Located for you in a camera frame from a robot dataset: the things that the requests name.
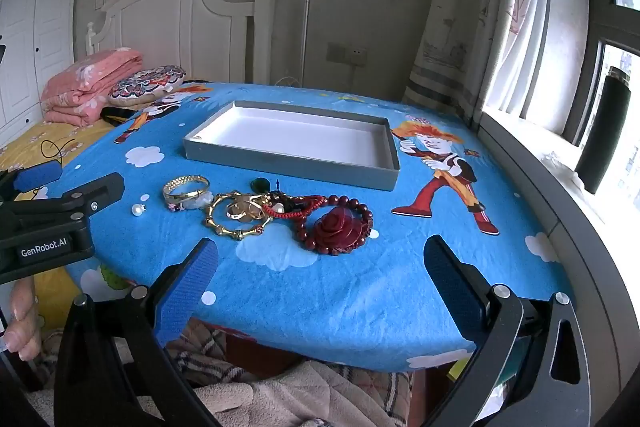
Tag grey window sill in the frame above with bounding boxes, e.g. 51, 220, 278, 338
477, 107, 640, 408

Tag white wooden headboard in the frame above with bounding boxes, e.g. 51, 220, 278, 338
86, 0, 277, 85

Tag gold chain bracelet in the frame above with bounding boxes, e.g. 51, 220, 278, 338
202, 191, 274, 240

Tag folded pink floral blanket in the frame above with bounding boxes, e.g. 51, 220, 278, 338
40, 48, 146, 126

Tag dark window frame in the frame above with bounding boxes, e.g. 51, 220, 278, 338
562, 0, 640, 148

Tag dark red bead bracelet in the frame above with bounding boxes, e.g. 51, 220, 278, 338
295, 194, 375, 254

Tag grey wall socket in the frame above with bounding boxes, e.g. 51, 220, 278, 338
326, 42, 368, 66

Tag red carved rose ornament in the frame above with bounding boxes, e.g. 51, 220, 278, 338
306, 207, 368, 258

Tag thin black cable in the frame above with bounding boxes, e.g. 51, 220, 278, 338
40, 139, 77, 168

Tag beige plaid blanket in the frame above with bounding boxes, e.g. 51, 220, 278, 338
40, 322, 416, 427

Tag black cylindrical bottle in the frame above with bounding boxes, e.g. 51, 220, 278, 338
574, 67, 633, 195

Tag thin metal pole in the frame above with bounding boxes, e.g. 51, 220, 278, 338
298, 0, 311, 85

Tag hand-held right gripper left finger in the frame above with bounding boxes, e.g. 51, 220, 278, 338
54, 237, 221, 427

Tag pale printed curtain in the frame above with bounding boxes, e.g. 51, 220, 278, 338
402, 0, 556, 122

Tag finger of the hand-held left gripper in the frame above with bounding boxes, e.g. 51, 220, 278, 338
0, 173, 125, 233
0, 159, 64, 204

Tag round patterned cushion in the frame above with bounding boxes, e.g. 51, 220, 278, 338
107, 65, 187, 105

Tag gold link bracelet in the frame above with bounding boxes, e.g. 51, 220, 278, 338
162, 175, 212, 212

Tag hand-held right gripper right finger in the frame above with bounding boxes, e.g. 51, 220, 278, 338
423, 234, 596, 427

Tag person's left hand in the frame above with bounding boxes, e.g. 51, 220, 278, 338
0, 279, 44, 362

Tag grey shallow cardboard tray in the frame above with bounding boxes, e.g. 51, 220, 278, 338
182, 101, 402, 192

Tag red braided cord bracelet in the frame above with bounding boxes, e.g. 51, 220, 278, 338
262, 194, 328, 224

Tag wide gold ring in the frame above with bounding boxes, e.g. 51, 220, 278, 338
225, 199, 266, 223

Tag yellow floral bedsheet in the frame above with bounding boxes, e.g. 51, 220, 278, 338
0, 119, 117, 333

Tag white wardrobe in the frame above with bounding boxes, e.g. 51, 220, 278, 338
0, 0, 88, 142

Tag green pendant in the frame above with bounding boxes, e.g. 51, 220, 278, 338
251, 176, 290, 208

